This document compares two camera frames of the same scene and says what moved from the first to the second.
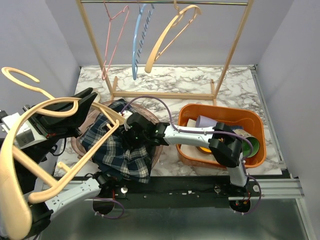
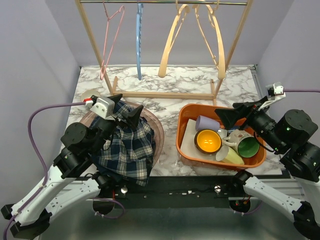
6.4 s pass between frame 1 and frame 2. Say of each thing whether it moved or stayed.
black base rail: stayed
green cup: stayed
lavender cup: stayed
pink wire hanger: moved
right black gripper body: moved
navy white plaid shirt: stayed
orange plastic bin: stayed
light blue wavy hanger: moved
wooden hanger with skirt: moved
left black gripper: moved
